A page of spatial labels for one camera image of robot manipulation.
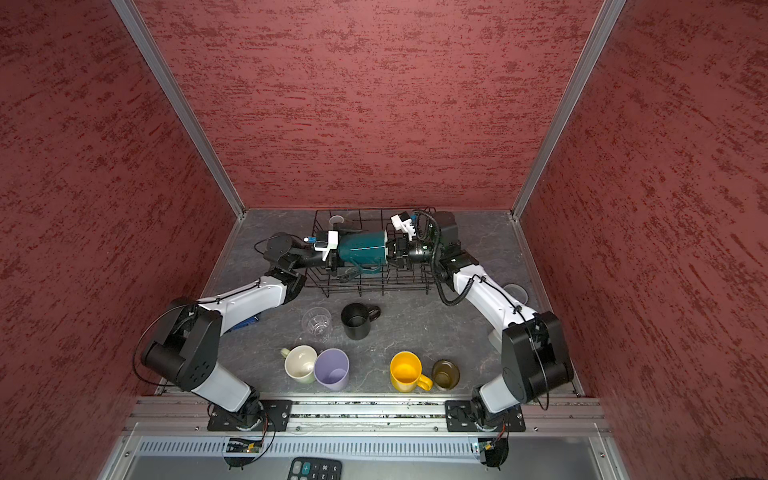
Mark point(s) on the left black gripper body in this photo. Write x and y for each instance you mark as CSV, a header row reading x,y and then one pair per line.
x,y
312,260

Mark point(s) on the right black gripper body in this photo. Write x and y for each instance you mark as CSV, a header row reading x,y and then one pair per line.
x,y
415,251

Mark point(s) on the dark green mug white inside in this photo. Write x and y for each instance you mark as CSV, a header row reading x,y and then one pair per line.
x,y
366,251

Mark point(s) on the grey white mug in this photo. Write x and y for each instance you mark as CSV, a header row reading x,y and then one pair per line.
x,y
334,221

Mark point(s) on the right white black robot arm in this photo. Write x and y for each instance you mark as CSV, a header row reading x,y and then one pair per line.
x,y
534,354

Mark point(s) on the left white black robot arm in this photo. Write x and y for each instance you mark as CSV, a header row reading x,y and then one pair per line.
x,y
185,344

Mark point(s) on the black mug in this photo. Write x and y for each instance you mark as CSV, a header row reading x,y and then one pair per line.
x,y
357,318

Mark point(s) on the clear glass cup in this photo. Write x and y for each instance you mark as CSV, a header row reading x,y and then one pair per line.
x,y
317,322

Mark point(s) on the blue black crimping tool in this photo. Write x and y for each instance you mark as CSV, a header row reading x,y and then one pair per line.
x,y
245,323

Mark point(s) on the lilac plastic cup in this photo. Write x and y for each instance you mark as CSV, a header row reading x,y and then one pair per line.
x,y
332,368

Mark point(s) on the cream light green mug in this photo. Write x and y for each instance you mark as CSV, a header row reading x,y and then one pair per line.
x,y
299,363

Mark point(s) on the yellow mug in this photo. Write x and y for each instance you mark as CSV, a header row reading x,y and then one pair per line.
x,y
406,373

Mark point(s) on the olive green glass cup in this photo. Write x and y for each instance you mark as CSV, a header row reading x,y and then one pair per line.
x,y
445,374

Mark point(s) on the black calculator remote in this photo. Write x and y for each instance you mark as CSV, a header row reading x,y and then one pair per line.
x,y
305,468

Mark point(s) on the black wire dish rack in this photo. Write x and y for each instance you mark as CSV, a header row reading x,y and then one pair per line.
x,y
389,279

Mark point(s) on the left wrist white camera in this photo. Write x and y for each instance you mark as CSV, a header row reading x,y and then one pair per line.
x,y
324,242

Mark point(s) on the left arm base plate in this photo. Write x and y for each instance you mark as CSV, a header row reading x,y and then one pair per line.
x,y
276,414

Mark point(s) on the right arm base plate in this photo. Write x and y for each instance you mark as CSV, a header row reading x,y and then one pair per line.
x,y
462,415

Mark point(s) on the aluminium rail frame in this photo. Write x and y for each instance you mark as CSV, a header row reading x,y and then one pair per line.
x,y
357,427

